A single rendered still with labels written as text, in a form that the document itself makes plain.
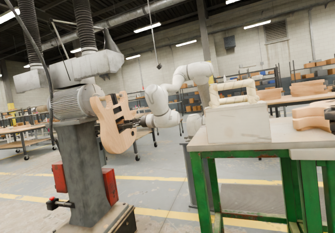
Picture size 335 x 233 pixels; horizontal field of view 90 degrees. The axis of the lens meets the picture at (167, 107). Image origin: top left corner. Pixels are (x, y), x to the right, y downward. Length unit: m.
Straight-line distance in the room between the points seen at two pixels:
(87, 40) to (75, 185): 1.08
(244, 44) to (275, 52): 1.86
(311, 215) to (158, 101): 0.84
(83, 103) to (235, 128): 0.99
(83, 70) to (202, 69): 0.84
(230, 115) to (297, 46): 12.06
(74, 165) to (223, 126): 1.15
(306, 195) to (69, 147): 1.45
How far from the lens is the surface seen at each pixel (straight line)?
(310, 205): 1.01
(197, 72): 1.37
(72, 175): 1.58
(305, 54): 12.84
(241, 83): 0.82
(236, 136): 0.84
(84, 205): 1.62
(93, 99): 1.06
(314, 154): 0.88
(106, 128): 1.09
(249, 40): 12.44
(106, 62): 1.12
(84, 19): 1.35
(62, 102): 1.46
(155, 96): 0.89
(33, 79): 1.64
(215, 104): 0.83
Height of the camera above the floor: 1.18
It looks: 3 degrees down
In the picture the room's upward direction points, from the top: 8 degrees counter-clockwise
